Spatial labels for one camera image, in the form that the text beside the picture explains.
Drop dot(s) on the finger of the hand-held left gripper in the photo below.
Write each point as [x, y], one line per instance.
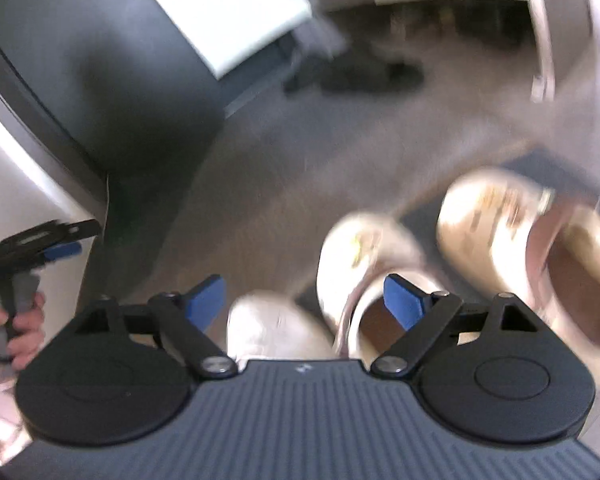
[60, 252]
[40, 240]

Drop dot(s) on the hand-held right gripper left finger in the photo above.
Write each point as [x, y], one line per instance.
[207, 300]

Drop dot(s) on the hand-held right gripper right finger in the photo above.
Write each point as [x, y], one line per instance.
[405, 302]

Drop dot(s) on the white chunky sneaker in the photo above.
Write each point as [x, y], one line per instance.
[275, 325]

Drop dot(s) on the cream clog with charms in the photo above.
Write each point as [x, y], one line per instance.
[490, 230]
[350, 255]

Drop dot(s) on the grey shoe cabinet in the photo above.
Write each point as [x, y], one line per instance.
[560, 20]

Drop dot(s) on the person's left hand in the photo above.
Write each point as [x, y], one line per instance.
[30, 332]

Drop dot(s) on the black entrance door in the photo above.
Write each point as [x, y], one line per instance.
[105, 60]

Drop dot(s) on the plain white cabinet door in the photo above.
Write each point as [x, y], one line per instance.
[220, 10]

